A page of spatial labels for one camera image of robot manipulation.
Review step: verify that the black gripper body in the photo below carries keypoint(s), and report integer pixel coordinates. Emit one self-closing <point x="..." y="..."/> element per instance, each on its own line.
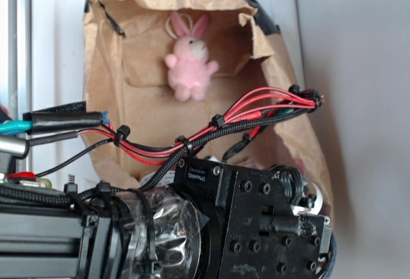
<point x="258" y="224"/>

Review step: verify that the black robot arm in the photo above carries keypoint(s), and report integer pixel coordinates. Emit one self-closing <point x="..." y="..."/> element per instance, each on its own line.
<point x="103" y="232"/>

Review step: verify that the pink plush bunny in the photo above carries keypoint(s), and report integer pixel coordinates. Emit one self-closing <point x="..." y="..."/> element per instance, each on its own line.
<point x="189" y="70"/>

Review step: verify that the brown paper bag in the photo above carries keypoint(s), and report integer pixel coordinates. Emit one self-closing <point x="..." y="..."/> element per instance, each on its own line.
<point x="125" y="74"/>

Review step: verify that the white plastic tray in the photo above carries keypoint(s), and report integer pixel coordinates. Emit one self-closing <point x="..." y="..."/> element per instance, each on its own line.
<point x="58" y="53"/>

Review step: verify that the aluminium frame rail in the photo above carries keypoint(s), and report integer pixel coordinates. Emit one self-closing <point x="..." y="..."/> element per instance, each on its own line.
<point x="16" y="56"/>

